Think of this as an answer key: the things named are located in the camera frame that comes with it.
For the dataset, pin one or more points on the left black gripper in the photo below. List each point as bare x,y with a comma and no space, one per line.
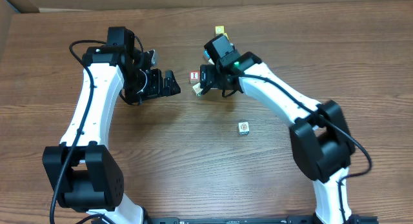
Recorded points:
155,88

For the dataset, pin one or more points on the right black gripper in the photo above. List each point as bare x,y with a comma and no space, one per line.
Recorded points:
209,77

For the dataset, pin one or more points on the wooden letter K block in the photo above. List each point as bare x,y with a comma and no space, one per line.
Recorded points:
197,89

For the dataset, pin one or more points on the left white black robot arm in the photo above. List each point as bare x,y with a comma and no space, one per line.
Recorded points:
82,172

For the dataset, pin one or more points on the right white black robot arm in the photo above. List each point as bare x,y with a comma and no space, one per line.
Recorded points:
319,134

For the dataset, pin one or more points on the red letter I block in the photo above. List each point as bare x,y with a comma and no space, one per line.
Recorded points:
194,77

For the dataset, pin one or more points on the blue letter L block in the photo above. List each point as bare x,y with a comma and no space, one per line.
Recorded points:
206,55

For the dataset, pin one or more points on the yellow block far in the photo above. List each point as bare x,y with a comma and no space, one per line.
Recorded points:
219,30

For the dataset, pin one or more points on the wooden block on table centre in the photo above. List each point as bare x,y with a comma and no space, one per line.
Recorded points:
243,128

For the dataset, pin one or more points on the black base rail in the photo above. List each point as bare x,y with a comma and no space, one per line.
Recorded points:
354,219

